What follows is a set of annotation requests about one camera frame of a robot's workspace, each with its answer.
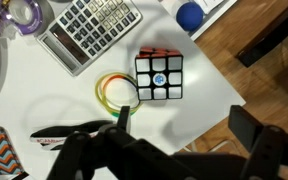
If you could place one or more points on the grey desk calculator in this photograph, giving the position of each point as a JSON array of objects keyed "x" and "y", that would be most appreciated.
[{"x": 90, "y": 30}]

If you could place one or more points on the round tape dispenser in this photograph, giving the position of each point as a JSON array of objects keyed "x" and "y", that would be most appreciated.
[{"x": 29, "y": 28}]

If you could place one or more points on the rainbow silicone wristband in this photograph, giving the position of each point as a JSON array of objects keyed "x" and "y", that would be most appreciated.
[{"x": 114, "y": 78}]

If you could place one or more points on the chevron patterned pouch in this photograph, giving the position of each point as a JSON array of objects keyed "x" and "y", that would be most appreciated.
[{"x": 0, "y": 151}]

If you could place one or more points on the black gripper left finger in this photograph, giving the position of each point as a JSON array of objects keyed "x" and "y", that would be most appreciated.
[{"x": 124, "y": 118}]

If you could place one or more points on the yellow green rubber band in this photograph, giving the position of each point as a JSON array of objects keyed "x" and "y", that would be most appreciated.
[{"x": 97, "y": 93}]

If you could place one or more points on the white desk with drawers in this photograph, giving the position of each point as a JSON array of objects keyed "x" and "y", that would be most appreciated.
[{"x": 204, "y": 100}]

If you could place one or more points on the blue ball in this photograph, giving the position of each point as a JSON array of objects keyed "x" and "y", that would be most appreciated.
[{"x": 189, "y": 16}]

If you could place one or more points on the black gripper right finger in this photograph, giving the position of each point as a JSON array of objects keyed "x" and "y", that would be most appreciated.
[{"x": 245, "y": 125}]

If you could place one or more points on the white paper box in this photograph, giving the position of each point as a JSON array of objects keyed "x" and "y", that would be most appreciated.
[{"x": 210, "y": 6}]

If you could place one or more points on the Rubik's cube with black edges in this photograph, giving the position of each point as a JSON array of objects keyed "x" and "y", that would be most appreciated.
[{"x": 159, "y": 80}]

